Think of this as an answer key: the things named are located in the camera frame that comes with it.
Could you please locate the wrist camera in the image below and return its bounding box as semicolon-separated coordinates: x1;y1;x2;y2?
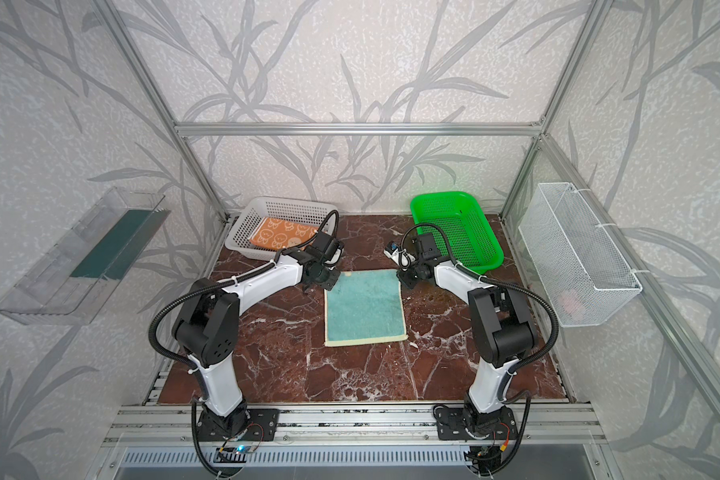
384;241;415;270
331;240;344;264

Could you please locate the green perforated plastic basket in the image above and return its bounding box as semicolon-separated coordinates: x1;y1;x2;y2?
410;191;505;274

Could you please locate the aluminium frame rail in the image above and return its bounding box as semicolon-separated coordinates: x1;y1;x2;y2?
174;122;541;137

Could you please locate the black corrugated cable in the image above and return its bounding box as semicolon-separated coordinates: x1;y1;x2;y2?
148;209;341;478
398;222;560;475

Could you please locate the light blue towel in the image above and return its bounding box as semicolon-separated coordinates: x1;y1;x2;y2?
324;269;408;347

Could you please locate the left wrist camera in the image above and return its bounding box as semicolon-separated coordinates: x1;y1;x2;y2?
331;240;344;264

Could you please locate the clear acrylic wall shelf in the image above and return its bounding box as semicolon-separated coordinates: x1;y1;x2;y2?
0;187;170;325

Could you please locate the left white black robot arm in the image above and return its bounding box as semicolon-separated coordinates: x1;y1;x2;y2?
172;231;343;421

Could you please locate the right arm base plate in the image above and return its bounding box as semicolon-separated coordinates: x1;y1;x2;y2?
432;404;519;444

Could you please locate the left black corrugated cable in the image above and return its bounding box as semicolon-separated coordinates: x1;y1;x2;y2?
148;209;341;478

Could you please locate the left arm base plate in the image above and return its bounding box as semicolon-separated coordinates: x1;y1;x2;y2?
196;408;280;442

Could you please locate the white wire mesh basket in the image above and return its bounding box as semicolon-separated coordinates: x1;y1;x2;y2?
519;182;642;327

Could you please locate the cream orange patterned towel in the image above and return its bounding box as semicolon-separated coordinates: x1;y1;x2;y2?
248;217;316;251

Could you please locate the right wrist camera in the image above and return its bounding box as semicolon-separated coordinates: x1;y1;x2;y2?
384;241;415;270

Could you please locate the right black corrugated cable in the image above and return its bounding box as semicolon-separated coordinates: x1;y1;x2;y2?
398;222;560;475

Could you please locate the white perforated plastic basket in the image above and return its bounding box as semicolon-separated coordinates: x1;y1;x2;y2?
225;197;336;260

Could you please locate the pink object in wire basket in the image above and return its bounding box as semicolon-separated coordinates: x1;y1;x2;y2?
560;290;585;317

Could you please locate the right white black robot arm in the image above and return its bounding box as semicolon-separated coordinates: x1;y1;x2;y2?
384;233;537;425

